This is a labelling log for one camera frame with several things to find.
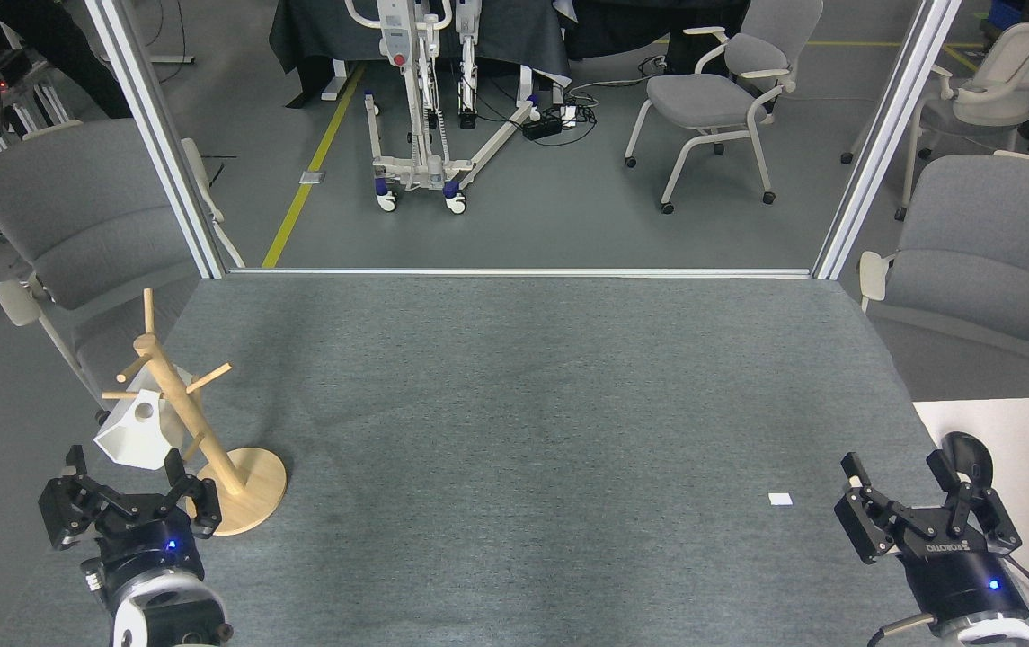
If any silver crossbar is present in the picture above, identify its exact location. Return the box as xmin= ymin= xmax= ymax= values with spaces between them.
xmin=228 ymin=267 xmax=813 ymax=279

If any black computer mouse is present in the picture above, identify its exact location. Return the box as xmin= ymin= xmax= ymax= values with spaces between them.
xmin=942 ymin=431 xmax=994 ymax=492

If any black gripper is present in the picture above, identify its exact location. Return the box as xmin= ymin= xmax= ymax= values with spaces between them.
xmin=38 ymin=445 xmax=223 ymax=612
xmin=834 ymin=447 xmax=1027 ymax=630

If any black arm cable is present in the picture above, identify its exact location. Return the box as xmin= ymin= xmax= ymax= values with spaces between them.
xmin=869 ymin=614 xmax=937 ymax=647

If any grey chair with cream frame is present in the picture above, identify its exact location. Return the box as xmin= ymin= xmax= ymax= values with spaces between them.
xmin=0 ymin=119 xmax=245 ymax=428
xmin=858 ymin=151 xmax=1029 ymax=396
xmin=625 ymin=0 xmax=825 ymax=215

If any wooden cup rack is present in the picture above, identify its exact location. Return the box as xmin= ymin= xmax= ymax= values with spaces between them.
xmin=101 ymin=288 xmax=288 ymax=536

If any cream mesh-back chair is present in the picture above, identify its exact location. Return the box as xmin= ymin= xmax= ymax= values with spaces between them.
xmin=841 ymin=20 xmax=1029 ymax=222

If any black cloth-covered table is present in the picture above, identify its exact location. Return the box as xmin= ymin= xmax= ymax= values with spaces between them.
xmin=269 ymin=0 xmax=573 ymax=107

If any power strip with plugs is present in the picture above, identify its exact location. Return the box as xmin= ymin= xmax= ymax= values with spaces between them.
xmin=522 ymin=106 xmax=580 ymax=140

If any silver post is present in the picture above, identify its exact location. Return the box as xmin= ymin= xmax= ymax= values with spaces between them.
xmin=812 ymin=0 xmax=964 ymax=280
xmin=84 ymin=0 xmax=234 ymax=279

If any white faceted cup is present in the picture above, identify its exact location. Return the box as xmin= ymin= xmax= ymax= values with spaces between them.
xmin=93 ymin=388 xmax=184 ymax=471

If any white stand on wheels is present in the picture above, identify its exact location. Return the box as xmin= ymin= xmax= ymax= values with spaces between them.
xmin=343 ymin=0 xmax=544 ymax=215

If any person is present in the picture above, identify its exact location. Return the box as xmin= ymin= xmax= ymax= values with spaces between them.
xmin=0 ymin=0 xmax=133 ymax=120

